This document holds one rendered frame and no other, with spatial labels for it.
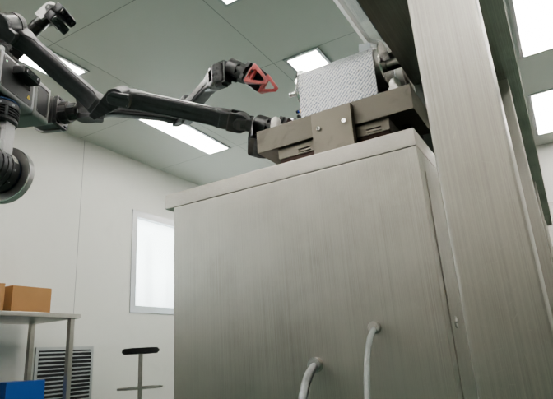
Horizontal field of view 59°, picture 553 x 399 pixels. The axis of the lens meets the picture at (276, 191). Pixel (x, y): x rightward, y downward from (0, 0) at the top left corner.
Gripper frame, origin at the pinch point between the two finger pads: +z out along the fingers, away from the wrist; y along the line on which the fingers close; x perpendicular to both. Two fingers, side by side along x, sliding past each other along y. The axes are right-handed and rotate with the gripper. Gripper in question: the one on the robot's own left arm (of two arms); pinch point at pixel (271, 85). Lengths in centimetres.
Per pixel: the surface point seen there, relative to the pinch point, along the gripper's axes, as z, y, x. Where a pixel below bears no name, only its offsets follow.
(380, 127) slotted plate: 54, 24, -1
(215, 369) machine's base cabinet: 53, 32, -66
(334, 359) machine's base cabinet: 74, 32, -47
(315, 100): 21.5, 4.6, 0.9
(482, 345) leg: 100, 82, -23
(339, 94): 27.5, 4.6, 5.4
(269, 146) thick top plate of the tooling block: 30.1, 24.7, -17.3
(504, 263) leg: 98, 82, -16
